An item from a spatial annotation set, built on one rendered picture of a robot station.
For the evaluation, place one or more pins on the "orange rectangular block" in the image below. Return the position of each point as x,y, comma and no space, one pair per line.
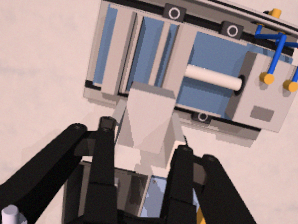
200,218

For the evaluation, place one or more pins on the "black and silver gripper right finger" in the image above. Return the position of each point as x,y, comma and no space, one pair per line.
219,201

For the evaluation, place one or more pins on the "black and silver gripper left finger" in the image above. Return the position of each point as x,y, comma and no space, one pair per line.
28,192

